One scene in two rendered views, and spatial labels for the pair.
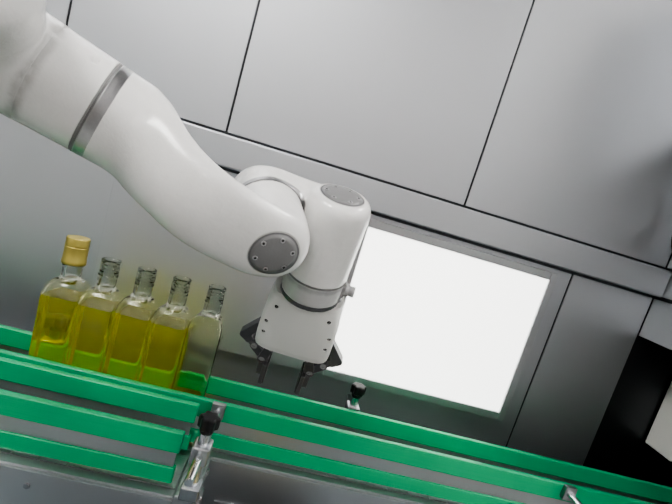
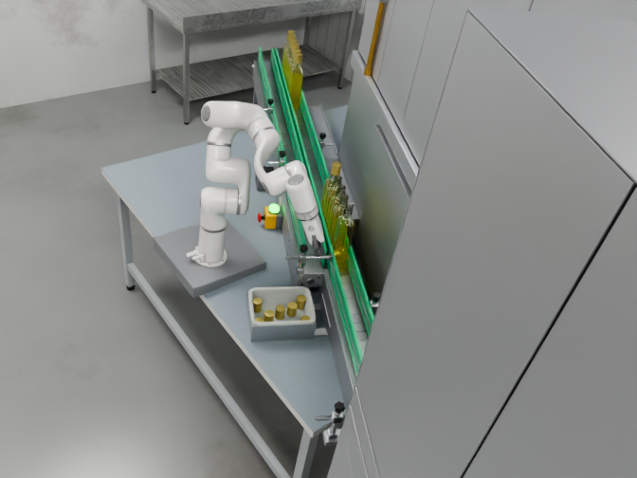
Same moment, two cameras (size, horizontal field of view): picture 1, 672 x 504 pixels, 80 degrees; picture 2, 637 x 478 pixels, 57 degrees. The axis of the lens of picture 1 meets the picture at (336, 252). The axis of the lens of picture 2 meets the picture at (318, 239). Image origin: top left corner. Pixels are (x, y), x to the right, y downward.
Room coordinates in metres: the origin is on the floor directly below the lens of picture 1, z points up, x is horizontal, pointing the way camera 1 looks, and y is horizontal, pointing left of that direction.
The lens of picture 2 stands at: (0.27, -1.43, 2.34)
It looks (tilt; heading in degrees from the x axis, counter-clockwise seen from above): 40 degrees down; 80
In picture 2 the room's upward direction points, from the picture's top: 10 degrees clockwise
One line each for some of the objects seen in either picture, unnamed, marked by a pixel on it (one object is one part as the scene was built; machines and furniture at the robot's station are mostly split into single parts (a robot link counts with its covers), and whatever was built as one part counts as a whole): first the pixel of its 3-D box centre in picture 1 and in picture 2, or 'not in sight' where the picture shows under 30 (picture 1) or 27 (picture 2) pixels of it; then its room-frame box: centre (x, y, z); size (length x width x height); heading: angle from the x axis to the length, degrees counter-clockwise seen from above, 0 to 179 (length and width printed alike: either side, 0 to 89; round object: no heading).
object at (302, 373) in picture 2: not in sight; (338, 218); (0.72, 0.62, 0.73); 1.58 x 1.52 x 0.04; 124
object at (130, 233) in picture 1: (328, 292); (401, 241); (0.80, -0.01, 1.15); 0.90 x 0.03 x 0.34; 96
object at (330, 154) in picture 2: not in sight; (327, 162); (0.68, 0.91, 0.84); 0.95 x 0.09 x 0.11; 96
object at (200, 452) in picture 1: (204, 445); (308, 259); (0.53, 0.10, 0.95); 0.17 x 0.03 x 0.12; 6
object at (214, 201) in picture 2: not in sight; (217, 207); (0.20, 0.26, 1.03); 0.13 x 0.10 x 0.16; 4
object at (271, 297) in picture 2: not in sight; (281, 312); (0.44, -0.02, 0.80); 0.22 x 0.17 x 0.09; 6
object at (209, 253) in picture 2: not in sight; (208, 242); (0.17, 0.24, 0.87); 0.16 x 0.13 x 0.15; 32
